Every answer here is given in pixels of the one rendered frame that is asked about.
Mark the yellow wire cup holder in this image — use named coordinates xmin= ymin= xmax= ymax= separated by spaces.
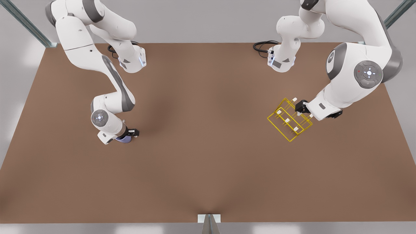
xmin=267 ymin=97 xmax=314 ymax=142

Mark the black cable loop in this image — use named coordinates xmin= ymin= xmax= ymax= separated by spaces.
xmin=107 ymin=41 xmax=139 ymax=59
xmin=253 ymin=40 xmax=280 ymax=59

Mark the silver frame post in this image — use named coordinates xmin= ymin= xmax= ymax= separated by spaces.
xmin=0 ymin=0 xmax=58 ymax=48
xmin=357 ymin=0 xmax=416 ymax=45
xmin=197 ymin=214 xmax=222 ymax=234

